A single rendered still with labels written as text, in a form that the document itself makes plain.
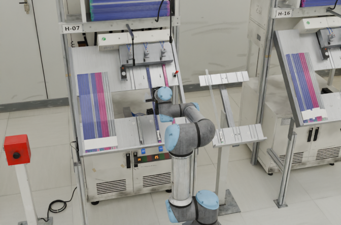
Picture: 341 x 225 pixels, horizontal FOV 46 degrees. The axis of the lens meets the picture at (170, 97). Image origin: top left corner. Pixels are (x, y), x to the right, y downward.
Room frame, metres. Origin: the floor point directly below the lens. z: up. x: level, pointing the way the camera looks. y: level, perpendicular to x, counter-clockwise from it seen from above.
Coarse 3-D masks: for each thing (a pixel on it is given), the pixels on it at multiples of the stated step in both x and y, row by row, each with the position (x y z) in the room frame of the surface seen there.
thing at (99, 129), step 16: (80, 80) 2.28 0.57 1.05; (96, 80) 2.29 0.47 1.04; (80, 96) 2.20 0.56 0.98; (96, 96) 2.22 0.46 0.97; (96, 112) 2.14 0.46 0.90; (112, 112) 2.15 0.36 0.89; (96, 128) 2.07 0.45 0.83; (112, 128) 2.08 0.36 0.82; (96, 144) 1.99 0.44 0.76; (112, 144) 2.01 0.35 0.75
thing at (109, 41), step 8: (128, 32) 2.50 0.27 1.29; (136, 32) 2.51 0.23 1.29; (144, 32) 2.52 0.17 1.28; (152, 32) 2.53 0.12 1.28; (160, 32) 2.54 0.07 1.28; (168, 32) 2.55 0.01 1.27; (104, 40) 2.43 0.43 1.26; (112, 40) 2.44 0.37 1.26; (120, 40) 2.45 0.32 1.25; (128, 40) 2.46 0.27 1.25; (136, 40) 2.47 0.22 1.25; (144, 40) 2.48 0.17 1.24; (152, 40) 2.49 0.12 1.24; (160, 40) 2.50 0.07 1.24; (168, 40) 2.51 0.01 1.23; (104, 48) 2.44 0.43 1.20; (112, 48) 2.46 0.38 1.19
